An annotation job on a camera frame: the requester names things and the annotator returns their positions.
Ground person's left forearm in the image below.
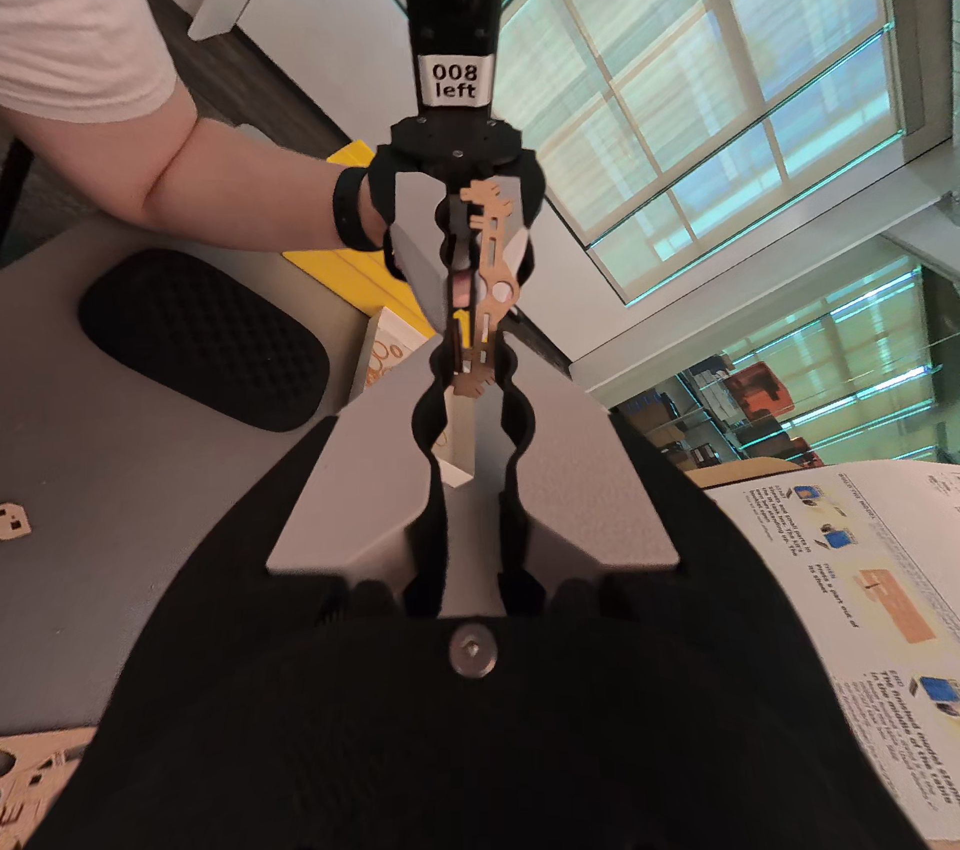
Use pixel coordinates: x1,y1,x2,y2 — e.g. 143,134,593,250
0,77,346,252

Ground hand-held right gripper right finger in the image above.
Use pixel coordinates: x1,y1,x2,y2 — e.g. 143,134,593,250
489,332,681,617

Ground black wristband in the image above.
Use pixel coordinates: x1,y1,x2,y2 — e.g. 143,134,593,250
332,166,385,252

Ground orange tool case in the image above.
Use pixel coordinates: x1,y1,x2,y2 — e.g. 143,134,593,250
722,361,798,432

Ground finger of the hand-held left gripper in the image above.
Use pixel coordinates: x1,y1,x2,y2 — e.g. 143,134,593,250
496,177,538,299
388,173,471,336

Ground storage shelf with boxes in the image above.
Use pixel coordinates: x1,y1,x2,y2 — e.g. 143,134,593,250
613,351,826,470

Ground paned glass window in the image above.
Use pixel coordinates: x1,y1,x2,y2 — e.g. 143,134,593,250
360,0,905,305
611,256,960,470

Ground yellow plastic bin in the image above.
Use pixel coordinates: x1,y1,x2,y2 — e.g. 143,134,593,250
281,139,423,324

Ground long slotted wooden model part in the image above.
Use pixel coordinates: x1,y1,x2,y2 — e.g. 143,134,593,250
452,178,524,398

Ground white t-shirt sleeve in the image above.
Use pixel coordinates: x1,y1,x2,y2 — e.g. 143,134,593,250
0,0,180,125

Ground printed instruction sheet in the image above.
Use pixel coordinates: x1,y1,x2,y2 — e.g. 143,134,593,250
703,462,960,842

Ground white model kit box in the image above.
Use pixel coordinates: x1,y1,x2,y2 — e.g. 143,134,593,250
347,304,500,491

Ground laser-cut wooden parts sheet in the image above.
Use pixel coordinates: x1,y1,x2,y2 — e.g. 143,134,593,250
0,724,97,850

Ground black textured oval pad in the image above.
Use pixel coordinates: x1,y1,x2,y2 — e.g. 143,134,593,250
77,247,331,434

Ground brown cardboard board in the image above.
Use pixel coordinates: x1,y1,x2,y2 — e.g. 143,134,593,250
688,456,807,491

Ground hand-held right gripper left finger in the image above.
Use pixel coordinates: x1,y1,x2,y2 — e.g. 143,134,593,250
266,332,457,618

